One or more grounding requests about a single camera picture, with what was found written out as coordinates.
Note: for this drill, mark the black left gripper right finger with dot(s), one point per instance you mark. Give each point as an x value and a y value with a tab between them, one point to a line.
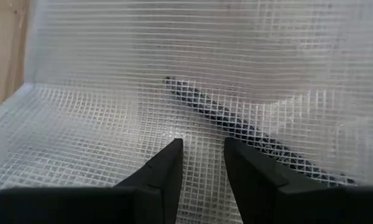
298	205

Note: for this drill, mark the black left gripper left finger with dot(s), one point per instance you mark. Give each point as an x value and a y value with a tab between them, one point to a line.
112	205

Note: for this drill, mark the clear mesh zip pouch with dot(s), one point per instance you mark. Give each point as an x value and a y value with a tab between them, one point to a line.
112	46

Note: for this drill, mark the black slim pen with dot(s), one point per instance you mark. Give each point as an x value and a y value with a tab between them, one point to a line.
236	124

